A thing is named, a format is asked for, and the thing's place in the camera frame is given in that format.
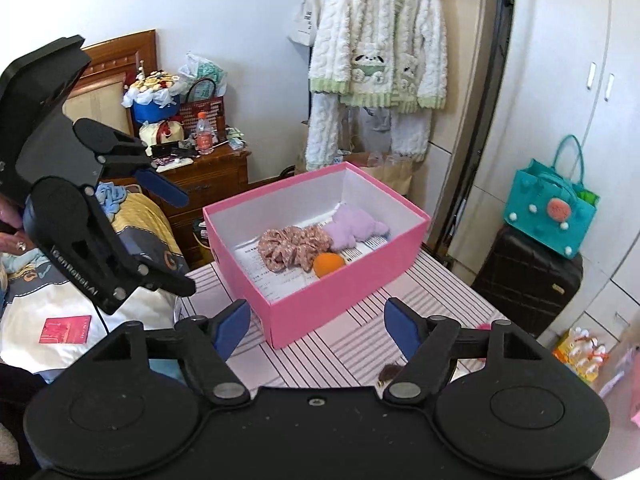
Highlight pink floral scrunchie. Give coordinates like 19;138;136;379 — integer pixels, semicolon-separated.
257;224;332;273

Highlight pink cardboard box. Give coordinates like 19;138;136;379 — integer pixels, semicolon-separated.
203;162;431;349

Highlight orange ball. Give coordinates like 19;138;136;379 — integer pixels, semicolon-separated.
312;252;346;278

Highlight purple plush toy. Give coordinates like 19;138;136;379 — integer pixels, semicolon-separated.
322;204;390;252

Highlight white blue wipes pack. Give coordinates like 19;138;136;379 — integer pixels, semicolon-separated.
233;204;390;302

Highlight person's left hand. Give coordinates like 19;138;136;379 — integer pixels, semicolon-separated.
0;196;35;256

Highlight wooden nightstand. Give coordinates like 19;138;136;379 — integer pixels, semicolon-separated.
148;144;250;270

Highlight plastic water bottle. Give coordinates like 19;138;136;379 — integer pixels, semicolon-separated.
195;112;217;155

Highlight striped pink table cloth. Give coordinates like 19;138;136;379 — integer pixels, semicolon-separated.
177;242;508;390

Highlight flower bouquet blue box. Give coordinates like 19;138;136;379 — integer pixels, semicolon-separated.
122;63;186;124

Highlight wooden headboard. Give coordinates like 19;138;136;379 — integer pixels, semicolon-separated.
63;29;157;136

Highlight red gift bag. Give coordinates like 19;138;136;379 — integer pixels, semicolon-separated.
179;77;227;142

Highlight bed with patterned quilt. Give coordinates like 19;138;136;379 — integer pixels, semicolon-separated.
0;182;191;386

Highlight black suitcase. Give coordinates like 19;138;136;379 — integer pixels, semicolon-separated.
472;224;584;337

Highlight yoghurt drink multipack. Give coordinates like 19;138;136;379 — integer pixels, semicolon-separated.
552;326;608;385

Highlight teal felt tote bag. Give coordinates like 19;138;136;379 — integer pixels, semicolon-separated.
503;134;600;259

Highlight white fleece trousers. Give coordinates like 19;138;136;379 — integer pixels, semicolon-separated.
305;93;433;171

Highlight white tote bag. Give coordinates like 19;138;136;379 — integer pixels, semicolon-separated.
286;0;324;48

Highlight white green fleece jacket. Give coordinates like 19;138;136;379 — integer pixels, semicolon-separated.
309;0;448;113

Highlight white wardrobe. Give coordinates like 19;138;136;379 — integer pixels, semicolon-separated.
449;0;639;344

